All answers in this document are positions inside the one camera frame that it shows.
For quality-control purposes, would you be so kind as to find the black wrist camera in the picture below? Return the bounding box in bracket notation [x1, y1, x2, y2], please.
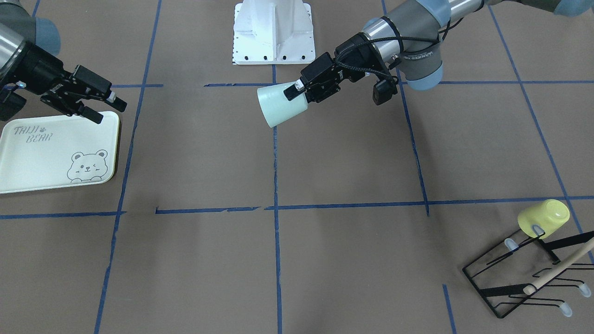
[373, 79, 398, 106]
[0, 89, 27, 122]

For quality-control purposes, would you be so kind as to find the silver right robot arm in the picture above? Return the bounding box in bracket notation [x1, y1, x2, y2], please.
[0, 0, 127, 123]

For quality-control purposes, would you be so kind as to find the light green plastic cup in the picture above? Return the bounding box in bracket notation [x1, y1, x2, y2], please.
[257, 82, 308, 128]

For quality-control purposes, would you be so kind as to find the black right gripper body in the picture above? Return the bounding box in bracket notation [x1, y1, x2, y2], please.
[19, 44, 113, 114]

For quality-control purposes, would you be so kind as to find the black wire cup rack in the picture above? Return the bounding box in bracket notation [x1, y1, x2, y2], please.
[462, 228, 593, 319]

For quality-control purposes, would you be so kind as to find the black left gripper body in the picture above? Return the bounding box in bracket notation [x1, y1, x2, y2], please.
[300, 33, 399, 103]

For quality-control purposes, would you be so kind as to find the white bear serving tray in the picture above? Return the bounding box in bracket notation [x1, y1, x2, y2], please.
[0, 111, 120, 194]

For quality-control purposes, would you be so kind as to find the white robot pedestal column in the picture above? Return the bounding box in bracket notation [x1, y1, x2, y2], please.
[232, 0, 316, 65]

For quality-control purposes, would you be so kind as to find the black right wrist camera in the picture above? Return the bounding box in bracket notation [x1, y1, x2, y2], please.
[0, 89, 27, 122]

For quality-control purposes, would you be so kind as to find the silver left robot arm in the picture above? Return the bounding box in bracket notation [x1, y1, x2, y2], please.
[282, 0, 498, 105]

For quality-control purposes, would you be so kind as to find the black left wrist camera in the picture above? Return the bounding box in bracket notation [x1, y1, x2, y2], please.
[373, 79, 398, 106]

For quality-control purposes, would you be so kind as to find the yellow plastic cup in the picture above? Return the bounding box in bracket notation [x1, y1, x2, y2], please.
[517, 199, 570, 239]

